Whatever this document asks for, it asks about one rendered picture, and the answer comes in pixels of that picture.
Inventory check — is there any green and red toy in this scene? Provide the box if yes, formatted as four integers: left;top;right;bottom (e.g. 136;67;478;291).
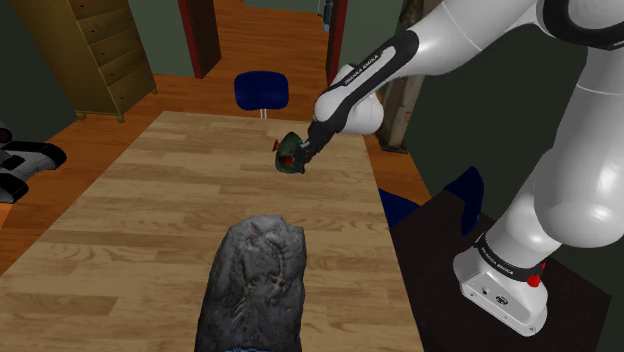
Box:
271;131;307;175

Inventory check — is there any blue stool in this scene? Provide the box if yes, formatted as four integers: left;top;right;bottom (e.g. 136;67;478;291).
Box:
233;70;290;120

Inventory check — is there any grey rock figure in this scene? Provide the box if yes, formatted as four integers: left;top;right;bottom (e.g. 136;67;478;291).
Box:
193;214;308;352

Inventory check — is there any blue chair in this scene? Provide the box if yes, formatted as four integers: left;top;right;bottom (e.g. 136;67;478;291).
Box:
378;166;485;238

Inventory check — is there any dark robot stand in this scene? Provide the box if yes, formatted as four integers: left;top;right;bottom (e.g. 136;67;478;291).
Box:
388;188;613;352

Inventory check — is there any wooden chest of drawers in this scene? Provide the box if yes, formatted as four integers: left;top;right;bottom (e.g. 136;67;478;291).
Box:
8;0;158;124

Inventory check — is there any black and white machine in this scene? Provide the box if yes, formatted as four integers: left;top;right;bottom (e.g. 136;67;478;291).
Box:
0;121;68;205

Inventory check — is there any red door frame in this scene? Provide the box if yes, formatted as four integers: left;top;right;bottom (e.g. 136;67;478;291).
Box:
177;0;349;87

